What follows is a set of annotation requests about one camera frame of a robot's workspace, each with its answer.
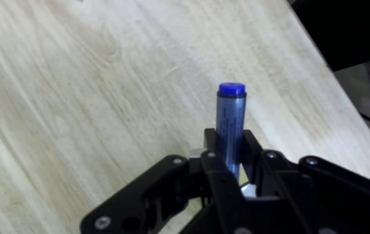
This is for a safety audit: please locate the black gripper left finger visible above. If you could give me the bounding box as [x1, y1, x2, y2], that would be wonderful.
[80, 127, 251, 234]

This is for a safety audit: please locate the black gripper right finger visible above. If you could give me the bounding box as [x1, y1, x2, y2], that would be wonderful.
[239, 129, 370, 234]

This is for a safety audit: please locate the blue marker pen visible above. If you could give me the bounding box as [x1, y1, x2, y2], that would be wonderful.
[216, 81, 248, 183]

